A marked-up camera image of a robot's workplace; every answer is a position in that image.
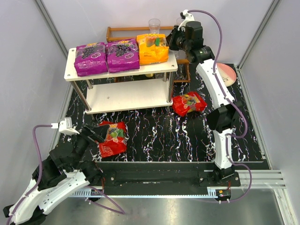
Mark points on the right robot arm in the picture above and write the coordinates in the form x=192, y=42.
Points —
x=225, y=108

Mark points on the white two-tier shelf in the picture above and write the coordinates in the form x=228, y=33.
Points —
x=122, y=96

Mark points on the clear glass left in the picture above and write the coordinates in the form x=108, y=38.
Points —
x=154, y=26

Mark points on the red candy bag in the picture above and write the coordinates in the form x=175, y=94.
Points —
x=186, y=103
x=114, y=142

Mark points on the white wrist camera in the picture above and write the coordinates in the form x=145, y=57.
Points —
x=65, y=126
x=187, y=18

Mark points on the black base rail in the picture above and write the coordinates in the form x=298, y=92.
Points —
x=202, y=174

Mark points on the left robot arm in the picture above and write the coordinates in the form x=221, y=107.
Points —
x=57, y=177

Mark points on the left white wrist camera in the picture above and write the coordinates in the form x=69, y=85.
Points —
x=65, y=126

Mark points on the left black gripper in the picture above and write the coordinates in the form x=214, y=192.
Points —
x=91, y=135

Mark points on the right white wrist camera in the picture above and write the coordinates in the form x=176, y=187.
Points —
x=187, y=18

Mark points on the brown wooden rack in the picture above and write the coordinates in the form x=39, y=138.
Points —
x=117, y=34

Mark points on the clear glass right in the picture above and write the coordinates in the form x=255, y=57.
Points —
x=179, y=21

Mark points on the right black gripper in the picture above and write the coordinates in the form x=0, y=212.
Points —
x=174, y=39

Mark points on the purple candy bag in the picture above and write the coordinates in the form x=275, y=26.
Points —
x=90, y=59
x=122, y=55

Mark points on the pink cream ceramic plate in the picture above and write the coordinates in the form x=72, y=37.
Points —
x=227, y=73

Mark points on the orange mango candy bag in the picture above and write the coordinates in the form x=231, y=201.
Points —
x=153, y=48

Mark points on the clear glass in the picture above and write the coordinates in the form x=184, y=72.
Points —
x=154, y=26
x=179, y=21

